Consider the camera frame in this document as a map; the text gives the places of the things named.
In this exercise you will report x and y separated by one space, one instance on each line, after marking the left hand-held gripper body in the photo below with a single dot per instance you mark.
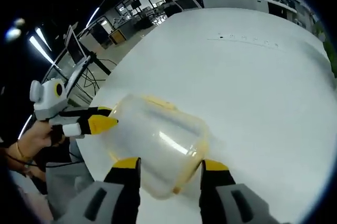
50 97

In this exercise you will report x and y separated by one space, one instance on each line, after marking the ceiling light strip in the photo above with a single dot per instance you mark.
92 16
42 50

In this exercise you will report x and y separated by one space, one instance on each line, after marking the white chair back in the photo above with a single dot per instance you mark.
188 2

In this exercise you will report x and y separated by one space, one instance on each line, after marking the clear plastic buckle container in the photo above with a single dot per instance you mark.
158 139

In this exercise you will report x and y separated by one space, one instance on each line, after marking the person's left hand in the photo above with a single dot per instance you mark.
37 139

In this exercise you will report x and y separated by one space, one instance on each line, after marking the open laptop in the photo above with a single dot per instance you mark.
75 50

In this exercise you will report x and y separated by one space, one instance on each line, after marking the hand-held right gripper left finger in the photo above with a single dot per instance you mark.
123 192

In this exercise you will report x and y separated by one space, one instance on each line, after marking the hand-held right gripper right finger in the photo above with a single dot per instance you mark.
221 195

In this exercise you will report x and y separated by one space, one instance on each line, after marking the white counter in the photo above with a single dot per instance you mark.
279 4

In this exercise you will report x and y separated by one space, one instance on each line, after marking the person's light clothing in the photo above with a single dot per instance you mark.
31 200

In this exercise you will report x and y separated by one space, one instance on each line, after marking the green potted plant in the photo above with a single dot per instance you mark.
329 47

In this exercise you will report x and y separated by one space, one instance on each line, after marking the brown cabinet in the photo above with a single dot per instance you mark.
117 37

